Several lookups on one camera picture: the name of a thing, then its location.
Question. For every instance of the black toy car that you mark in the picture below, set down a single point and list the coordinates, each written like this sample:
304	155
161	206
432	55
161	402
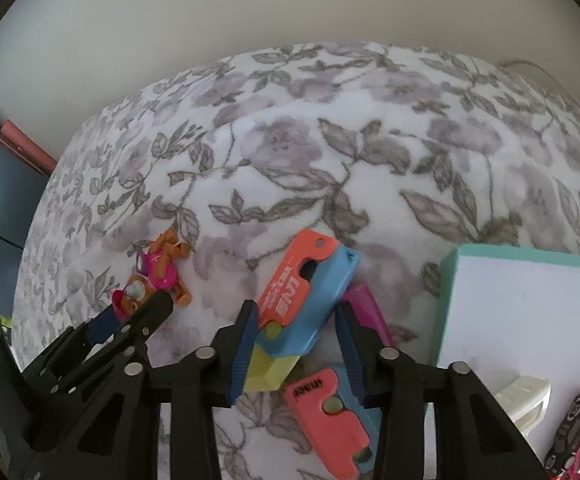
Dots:
577	420

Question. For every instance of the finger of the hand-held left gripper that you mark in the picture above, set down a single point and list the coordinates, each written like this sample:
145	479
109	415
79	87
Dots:
155	310
102	327

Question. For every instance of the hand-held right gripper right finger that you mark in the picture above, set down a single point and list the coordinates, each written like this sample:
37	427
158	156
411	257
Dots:
352	350

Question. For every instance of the white plastic frame piece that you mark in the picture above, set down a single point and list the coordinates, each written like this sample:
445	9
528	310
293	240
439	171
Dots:
524	400

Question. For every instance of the pink orange puppy figure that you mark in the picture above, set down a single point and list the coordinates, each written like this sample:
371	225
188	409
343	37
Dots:
162	265

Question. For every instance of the dark blue furniture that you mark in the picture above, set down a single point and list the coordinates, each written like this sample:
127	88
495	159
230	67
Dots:
0	200

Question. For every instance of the red hat puppy figure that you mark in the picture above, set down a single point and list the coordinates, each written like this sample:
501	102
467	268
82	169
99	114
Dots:
129	302

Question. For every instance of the pink pole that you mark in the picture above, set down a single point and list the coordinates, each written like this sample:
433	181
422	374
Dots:
27	147

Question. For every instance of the toy knife with yellow blade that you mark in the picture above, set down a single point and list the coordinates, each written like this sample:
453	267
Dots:
305	300

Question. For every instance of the purple toy knife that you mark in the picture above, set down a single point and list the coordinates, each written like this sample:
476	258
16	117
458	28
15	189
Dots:
369	310

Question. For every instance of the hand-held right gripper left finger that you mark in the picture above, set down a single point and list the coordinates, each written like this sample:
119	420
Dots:
242	355

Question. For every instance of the blue orange toy knife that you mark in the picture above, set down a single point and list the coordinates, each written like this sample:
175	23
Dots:
320	410

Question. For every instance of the teal-rimmed white tray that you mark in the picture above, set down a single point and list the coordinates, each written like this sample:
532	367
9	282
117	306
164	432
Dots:
519	310

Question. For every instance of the floral blanket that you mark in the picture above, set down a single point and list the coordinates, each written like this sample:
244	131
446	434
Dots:
345	135

